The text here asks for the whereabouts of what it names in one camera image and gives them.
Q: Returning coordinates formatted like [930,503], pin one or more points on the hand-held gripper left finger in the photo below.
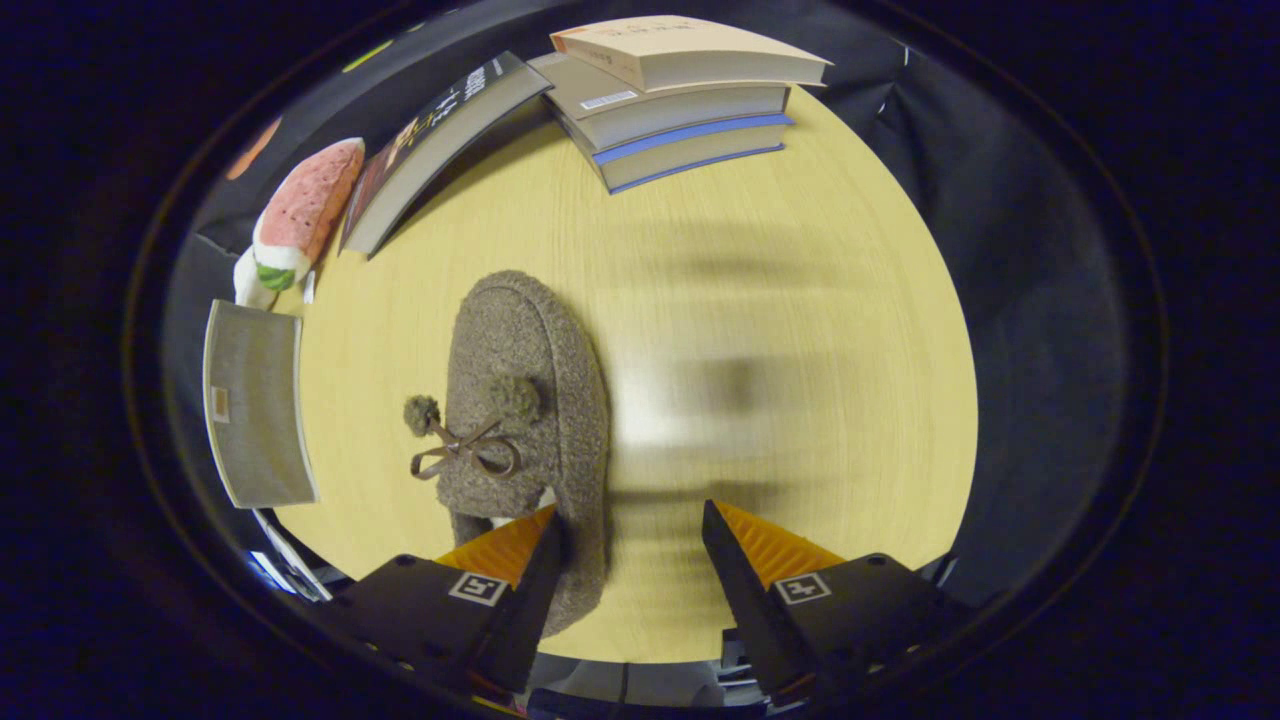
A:
[530,620]

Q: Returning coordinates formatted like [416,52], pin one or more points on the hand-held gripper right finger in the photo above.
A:
[750,610]

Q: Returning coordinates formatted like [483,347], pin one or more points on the brown fuzzy shoe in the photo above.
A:
[530,340]

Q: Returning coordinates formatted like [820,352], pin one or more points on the beige fabric storage box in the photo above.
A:
[255,400]

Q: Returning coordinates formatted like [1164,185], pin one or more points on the white paper sheet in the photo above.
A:
[295,555]

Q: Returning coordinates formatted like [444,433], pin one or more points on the blue printed packet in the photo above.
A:
[268,572]

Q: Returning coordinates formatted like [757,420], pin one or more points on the white plush toy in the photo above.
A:
[250,285]

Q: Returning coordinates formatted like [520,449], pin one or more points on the blue cover book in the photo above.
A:
[690,150]

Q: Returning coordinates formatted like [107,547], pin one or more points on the watermelon slice plush toy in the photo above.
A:
[310,195]

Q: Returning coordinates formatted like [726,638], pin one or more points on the black paperback book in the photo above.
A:
[440,130]

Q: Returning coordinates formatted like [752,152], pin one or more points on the grey cover book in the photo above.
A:
[690,105]

